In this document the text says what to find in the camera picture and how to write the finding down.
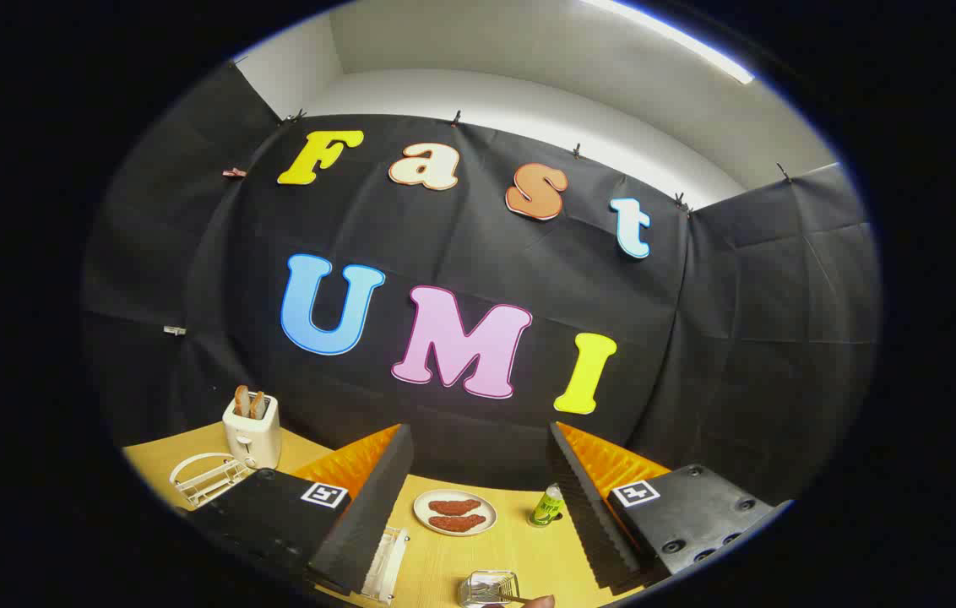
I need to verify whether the metal wire basket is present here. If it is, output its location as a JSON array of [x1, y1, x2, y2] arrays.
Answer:
[[458, 571, 523, 608]]

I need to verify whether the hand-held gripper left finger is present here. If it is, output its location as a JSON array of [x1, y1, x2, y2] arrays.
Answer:
[[191, 422, 416, 597]]

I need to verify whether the white wire dish rack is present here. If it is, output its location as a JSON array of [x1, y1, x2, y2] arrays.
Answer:
[[169, 452, 409, 605]]

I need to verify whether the white toaster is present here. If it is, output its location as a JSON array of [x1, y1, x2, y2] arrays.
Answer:
[[222, 393, 283, 471]]

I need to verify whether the metal spoon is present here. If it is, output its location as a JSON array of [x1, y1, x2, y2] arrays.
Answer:
[[478, 581, 535, 605]]

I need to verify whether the green label drink bottle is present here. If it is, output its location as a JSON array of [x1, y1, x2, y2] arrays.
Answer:
[[528, 483, 566, 529]]

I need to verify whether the black backdrop cloth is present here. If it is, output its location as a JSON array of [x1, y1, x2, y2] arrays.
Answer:
[[81, 63, 883, 508]]

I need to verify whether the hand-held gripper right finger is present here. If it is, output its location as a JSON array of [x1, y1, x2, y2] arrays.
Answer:
[[549, 421, 793, 594]]

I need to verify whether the white plate with patties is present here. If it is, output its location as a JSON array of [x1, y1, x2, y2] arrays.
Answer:
[[413, 490, 499, 537]]

